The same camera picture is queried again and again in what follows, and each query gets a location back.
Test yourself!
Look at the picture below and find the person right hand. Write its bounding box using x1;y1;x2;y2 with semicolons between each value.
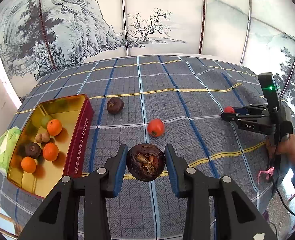
266;134;295;165

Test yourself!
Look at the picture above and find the gold red toffee tin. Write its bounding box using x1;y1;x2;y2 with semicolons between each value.
7;94;94;198

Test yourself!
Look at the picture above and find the landscape painting folding screen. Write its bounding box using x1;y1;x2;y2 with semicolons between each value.
0;0;295;120

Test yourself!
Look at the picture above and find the wooden chair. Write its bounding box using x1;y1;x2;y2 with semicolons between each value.
0;208;22;239

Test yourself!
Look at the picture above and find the dark mangosteen in tin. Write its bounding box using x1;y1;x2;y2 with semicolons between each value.
25;142;42;159

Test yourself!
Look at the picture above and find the black cable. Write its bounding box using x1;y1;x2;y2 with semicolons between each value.
266;107;295;218

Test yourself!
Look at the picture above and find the green round fruit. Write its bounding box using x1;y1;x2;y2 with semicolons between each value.
41;115;52;129

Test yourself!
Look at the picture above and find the orange mandarin left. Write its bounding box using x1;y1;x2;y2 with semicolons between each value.
21;156;37;173

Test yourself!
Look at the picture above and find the small red tomato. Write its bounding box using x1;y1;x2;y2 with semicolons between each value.
223;106;235;113

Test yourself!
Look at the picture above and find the orange mandarin near green fruit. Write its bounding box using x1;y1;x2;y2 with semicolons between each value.
47;119;63;137

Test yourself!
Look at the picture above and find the green tissue pack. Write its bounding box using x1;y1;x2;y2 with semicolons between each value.
0;126;21;176

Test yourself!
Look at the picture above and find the brown longan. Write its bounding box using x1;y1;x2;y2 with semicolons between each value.
41;132;51;143
35;133;43;144

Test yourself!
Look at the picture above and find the red tomato middle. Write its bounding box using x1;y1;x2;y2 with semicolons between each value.
147;119;165;137

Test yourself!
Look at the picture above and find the orange mandarin front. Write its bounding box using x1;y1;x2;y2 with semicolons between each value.
43;142;59;161

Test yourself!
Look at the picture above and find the dark mangosteen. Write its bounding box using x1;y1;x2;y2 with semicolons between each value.
126;143;166;181
107;97;124;114
25;142;42;159

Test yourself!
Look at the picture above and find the blue plaid tablecloth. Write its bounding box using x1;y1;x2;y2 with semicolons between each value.
0;54;295;240

